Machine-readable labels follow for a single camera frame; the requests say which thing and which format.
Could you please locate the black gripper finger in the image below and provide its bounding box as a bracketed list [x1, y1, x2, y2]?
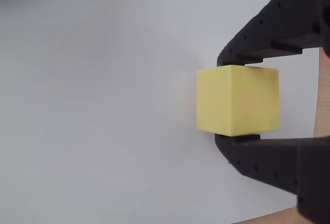
[213, 133, 330, 224]
[217, 0, 330, 67]

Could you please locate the yellow cube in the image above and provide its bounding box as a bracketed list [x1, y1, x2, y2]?
[196, 64, 280, 137]

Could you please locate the white rectangular board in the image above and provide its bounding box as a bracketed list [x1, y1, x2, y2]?
[0, 0, 321, 224]

